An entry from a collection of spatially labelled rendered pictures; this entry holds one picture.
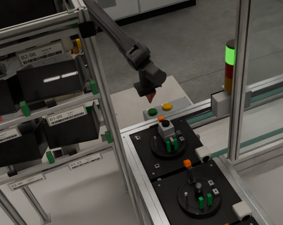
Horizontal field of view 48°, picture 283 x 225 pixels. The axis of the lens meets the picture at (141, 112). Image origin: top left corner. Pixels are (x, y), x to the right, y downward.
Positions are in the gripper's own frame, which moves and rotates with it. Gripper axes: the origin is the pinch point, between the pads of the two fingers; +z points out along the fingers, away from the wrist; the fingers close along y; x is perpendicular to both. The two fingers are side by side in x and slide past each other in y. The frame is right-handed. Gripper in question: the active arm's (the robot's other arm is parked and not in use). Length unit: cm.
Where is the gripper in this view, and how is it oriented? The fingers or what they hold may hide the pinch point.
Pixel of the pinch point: (149, 101)
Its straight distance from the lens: 135.0
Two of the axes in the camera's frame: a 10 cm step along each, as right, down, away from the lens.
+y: 9.3, -3.3, 1.8
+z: 1.2, 7.2, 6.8
